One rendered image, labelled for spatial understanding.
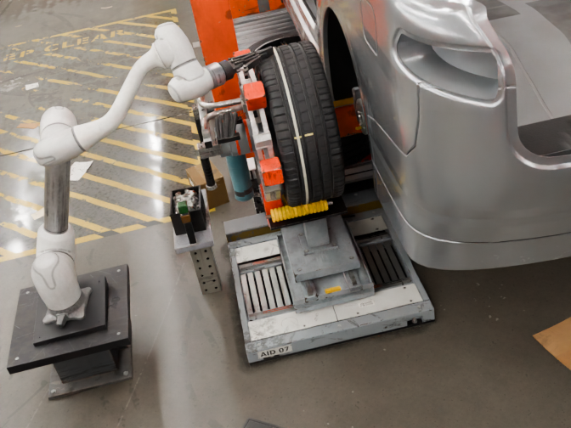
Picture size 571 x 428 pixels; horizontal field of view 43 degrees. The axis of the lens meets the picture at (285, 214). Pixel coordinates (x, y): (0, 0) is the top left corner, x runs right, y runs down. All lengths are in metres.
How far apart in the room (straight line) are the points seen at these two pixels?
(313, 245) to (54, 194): 1.15
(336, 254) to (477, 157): 1.43
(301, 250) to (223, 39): 1.01
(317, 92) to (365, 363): 1.15
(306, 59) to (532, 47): 0.90
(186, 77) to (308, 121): 0.47
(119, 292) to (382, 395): 1.22
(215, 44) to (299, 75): 0.60
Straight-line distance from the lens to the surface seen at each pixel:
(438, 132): 1.98
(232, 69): 2.76
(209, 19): 3.21
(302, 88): 2.74
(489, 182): 2.03
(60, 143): 2.77
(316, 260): 3.27
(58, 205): 3.11
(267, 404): 3.03
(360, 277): 3.27
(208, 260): 3.45
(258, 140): 2.73
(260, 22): 5.86
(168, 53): 2.70
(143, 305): 3.64
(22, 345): 3.24
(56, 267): 3.07
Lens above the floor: 2.30
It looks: 35 degrees down
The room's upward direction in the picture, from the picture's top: 11 degrees counter-clockwise
